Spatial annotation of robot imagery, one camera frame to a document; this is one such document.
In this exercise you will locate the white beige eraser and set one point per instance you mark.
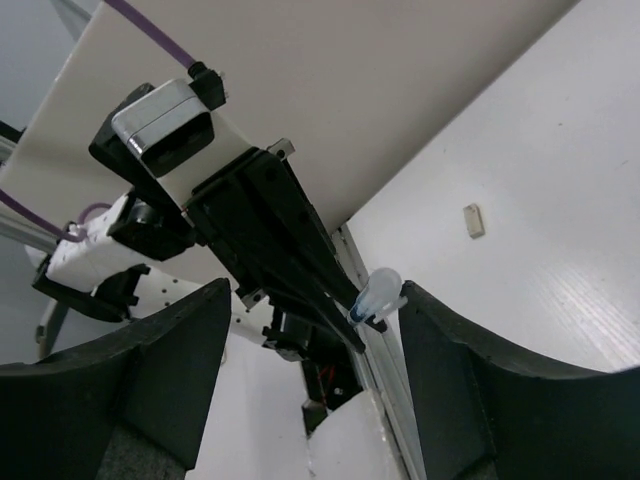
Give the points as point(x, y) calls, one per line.
point(474, 221)

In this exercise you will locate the blue clear pen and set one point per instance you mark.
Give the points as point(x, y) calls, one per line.
point(380, 297)

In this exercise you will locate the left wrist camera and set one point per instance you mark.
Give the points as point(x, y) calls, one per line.
point(165, 142)

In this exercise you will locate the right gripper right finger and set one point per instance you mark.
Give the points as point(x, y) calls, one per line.
point(487, 408)

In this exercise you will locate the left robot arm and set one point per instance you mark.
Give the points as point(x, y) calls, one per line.
point(105, 280)

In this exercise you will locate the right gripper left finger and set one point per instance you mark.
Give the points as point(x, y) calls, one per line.
point(132, 404)

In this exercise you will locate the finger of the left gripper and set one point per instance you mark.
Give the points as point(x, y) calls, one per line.
point(291, 250)
point(314, 289)

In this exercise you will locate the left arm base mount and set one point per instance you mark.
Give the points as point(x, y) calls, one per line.
point(329, 384)

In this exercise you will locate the aluminium rail frame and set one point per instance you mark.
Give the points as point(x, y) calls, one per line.
point(253, 430)

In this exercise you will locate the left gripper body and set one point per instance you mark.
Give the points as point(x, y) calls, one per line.
point(217, 215)

